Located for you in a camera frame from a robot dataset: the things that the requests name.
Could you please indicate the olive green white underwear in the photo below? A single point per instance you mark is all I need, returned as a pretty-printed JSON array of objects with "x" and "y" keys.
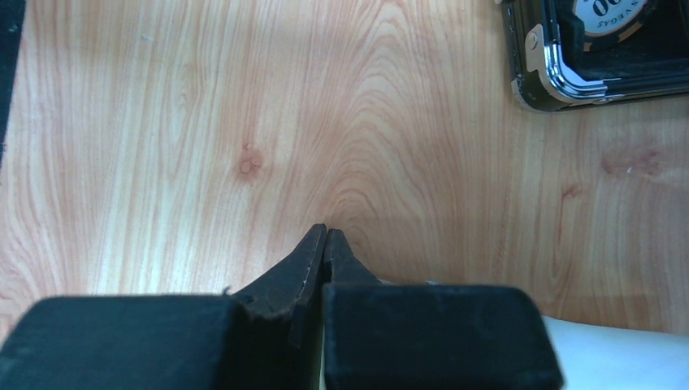
[{"x": 596, "y": 357}]

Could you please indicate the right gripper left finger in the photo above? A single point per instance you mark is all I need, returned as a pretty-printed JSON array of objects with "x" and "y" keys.
[{"x": 255, "y": 338}]

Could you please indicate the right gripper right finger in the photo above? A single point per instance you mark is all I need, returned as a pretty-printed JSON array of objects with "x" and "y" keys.
[{"x": 377, "y": 323}]

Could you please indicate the black poker chip case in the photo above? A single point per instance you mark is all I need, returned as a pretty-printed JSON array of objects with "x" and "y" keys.
[{"x": 553, "y": 69}]

